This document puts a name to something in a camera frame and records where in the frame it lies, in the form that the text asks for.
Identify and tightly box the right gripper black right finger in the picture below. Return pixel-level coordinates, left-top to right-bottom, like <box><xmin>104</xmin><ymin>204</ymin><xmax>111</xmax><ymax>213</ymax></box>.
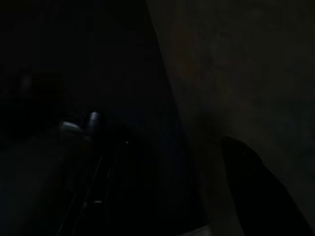
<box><xmin>221</xmin><ymin>136</ymin><xmax>315</xmax><ymax>236</ymax></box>

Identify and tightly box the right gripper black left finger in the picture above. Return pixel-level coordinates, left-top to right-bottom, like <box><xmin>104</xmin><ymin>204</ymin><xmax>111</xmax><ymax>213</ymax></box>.
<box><xmin>56</xmin><ymin>140</ymin><xmax>130</xmax><ymax>236</ymax></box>

